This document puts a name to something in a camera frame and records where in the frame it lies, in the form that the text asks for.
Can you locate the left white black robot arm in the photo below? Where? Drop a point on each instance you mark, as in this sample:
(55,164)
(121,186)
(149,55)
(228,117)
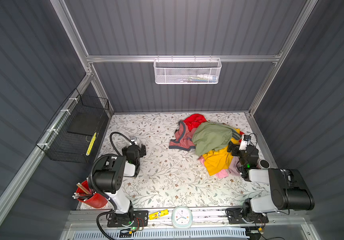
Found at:
(108,172)

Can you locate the red pencil cup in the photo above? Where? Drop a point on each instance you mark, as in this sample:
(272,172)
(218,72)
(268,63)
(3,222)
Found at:
(86,195)

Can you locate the olive green shirt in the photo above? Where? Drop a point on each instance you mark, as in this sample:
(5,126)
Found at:
(211,136)

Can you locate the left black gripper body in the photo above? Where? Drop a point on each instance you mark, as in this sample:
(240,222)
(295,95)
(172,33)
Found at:
(141,150)

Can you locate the white wire wall basket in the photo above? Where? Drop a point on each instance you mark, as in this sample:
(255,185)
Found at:
(167,71)

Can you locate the yellow strip in basket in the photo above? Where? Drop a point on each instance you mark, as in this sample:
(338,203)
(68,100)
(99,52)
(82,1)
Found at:
(91,144)

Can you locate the black pad in basket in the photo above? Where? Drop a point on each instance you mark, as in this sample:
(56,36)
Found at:
(84,124)

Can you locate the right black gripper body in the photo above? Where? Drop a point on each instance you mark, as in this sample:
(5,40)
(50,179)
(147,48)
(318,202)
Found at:
(236,149)

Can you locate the yellow shirt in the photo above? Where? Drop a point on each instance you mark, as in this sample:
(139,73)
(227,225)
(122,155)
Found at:
(218,158)

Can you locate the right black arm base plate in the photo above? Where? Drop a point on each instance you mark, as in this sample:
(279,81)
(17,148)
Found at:
(239,216)

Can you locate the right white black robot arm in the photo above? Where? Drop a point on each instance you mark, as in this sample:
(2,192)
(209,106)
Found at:
(288,189)

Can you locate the yellow glue tube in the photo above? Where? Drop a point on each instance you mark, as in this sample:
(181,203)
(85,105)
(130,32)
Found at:
(158,214)

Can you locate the light pink cloth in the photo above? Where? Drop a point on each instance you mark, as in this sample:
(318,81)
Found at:
(221,174)

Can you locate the dusty pink grey-trimmed shirt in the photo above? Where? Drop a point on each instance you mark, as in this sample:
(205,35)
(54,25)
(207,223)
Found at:
(183,138)

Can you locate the red cloth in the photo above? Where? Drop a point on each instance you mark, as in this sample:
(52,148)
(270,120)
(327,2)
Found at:
(194,121)

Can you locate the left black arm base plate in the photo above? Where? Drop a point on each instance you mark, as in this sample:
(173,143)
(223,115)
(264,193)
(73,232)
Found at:
(130,219)

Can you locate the black wire side basket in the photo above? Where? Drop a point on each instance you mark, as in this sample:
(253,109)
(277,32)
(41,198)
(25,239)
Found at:
(58,145)

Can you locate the mint green alarm clock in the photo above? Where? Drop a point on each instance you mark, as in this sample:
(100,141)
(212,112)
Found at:
(182,218)

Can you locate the floral patterned table mat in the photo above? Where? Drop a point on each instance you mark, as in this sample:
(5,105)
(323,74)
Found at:
(168,177)

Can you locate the mauve cloth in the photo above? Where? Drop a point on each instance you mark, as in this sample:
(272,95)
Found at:
(233,168)

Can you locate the items in white basket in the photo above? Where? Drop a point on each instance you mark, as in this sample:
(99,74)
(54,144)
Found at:
(212,79)

